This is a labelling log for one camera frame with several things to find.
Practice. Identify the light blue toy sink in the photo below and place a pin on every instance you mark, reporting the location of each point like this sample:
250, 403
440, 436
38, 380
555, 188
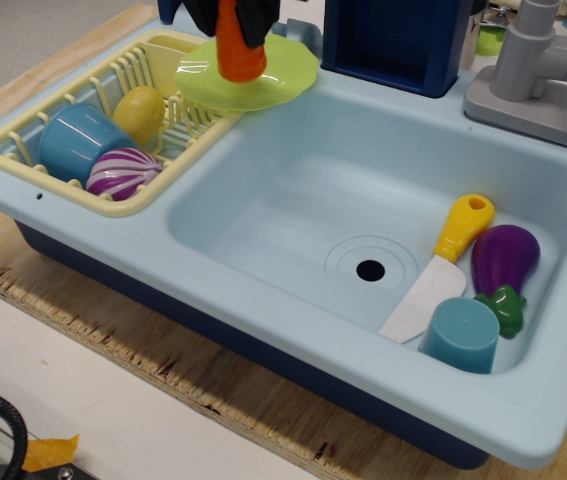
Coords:
294, 237

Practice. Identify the yellow toy potato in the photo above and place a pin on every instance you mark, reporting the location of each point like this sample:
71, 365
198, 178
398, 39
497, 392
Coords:
140, 113

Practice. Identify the green object in background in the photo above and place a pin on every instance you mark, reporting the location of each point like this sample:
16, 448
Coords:
490, 40

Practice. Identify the blue cup in sink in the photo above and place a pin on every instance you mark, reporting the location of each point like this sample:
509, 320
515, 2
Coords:
463, 333

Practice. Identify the purple toy eggplant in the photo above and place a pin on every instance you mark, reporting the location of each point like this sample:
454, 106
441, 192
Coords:
502, 260

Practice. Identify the dark blue plastic box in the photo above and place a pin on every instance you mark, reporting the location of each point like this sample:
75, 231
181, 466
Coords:
411, 45

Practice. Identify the blue cup in rack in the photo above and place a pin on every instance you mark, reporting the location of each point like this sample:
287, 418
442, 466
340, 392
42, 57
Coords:
75, 138

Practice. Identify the yellow tape piece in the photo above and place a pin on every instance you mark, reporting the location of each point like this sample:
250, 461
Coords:
42, 454

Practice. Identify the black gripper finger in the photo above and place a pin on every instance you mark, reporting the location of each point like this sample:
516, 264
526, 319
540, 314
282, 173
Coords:
204, 13
256, 18

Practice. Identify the purple white toy onion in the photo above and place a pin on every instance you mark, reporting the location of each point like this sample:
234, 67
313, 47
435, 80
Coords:
120, 172

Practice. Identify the light green plastic plate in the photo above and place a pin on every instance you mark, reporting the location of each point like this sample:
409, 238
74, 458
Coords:
291, 69

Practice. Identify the wooden board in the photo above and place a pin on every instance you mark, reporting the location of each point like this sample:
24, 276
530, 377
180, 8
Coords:
149, 398

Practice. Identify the grey toy faucet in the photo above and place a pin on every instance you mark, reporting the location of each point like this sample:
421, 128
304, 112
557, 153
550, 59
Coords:
526, 90

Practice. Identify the orange toy carrot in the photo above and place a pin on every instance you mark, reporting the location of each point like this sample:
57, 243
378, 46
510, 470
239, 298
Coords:
236, 61

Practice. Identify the yellow handled toy knife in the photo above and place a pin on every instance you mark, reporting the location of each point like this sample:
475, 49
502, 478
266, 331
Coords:
469, 216

